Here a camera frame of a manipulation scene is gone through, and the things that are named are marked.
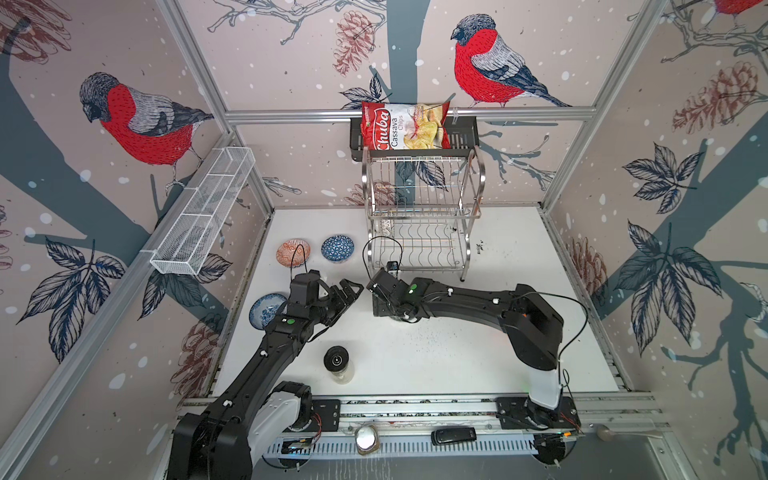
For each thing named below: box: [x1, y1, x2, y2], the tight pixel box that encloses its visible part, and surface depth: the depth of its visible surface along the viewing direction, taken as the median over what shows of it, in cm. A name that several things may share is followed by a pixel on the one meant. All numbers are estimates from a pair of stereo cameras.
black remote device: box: [430, 427, 477, 445], surface depth 70 cm
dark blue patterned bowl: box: [320, 235, 355, 262], surface depth 109 cm
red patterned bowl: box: [276, 239, 311, 268], surface depth 106 cm
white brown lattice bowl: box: [380, 219, 394, 237], surface depth 100 cm
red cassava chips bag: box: [360, 101, 451, 151], surface depth 90 cm
